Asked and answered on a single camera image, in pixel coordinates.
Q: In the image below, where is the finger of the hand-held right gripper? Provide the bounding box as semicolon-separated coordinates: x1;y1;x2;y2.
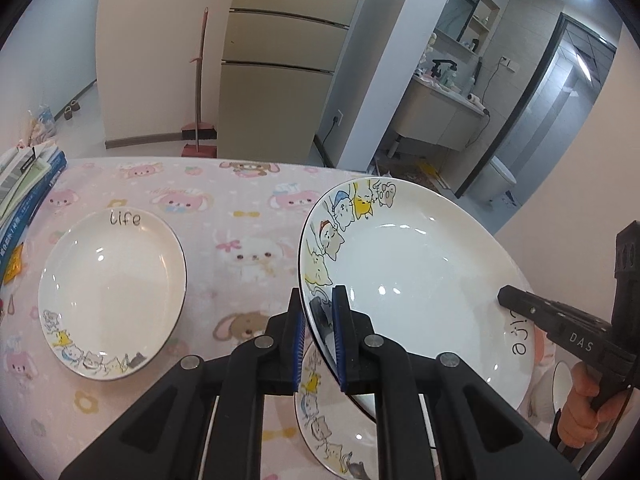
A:
497;285;541;323

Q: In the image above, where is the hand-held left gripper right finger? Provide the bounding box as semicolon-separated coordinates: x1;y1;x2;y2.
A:
331;285;583;480

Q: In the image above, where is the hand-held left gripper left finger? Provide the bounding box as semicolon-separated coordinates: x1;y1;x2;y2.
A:
59;286;311;480

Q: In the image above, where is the large cat print plate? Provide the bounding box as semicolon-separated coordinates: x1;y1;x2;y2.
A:
298;177;538;418

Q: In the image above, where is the person's right hand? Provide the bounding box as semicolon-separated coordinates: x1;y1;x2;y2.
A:
557;360;631;447

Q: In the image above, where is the white bowl with dark rim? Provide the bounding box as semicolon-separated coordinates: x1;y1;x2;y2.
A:
549;360;576;413

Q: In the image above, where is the white toilet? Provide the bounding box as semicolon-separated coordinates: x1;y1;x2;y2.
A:
467;156;517;206

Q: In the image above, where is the pink printed tablecloth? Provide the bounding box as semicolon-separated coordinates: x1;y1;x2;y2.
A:
0;156;556;480

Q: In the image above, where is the yellow floor item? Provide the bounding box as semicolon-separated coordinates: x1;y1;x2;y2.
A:
422;161;451;189

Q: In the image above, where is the white hair dryer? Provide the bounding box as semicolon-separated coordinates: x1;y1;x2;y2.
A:
462;91;491;116

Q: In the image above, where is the dark framed glass door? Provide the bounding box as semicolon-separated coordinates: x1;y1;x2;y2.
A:
457;12;618;196

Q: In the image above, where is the bathroom vanity cabinet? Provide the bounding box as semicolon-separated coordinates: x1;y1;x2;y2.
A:
392;77;488;153

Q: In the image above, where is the red dustpan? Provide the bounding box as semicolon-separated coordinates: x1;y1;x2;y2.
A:
180;57;219;160

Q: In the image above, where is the beige refrigerator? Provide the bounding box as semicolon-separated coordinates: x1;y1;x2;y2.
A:
217;0;376;166

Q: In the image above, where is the black faucet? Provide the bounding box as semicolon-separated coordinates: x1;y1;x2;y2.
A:
431;59;458;83

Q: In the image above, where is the yellow packet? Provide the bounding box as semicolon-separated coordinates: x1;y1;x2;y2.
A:
2;245;25;283

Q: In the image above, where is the mirror cabinet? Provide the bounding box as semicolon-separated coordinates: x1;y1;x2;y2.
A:
434;0;501;53

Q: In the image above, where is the stack of books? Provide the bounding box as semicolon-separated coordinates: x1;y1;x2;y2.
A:
0;140;68;286

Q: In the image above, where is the plastic bag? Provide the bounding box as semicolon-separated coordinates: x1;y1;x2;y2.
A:
27;104;56;143

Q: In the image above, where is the red handled broom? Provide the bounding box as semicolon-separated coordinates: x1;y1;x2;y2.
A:
189;7;217;142

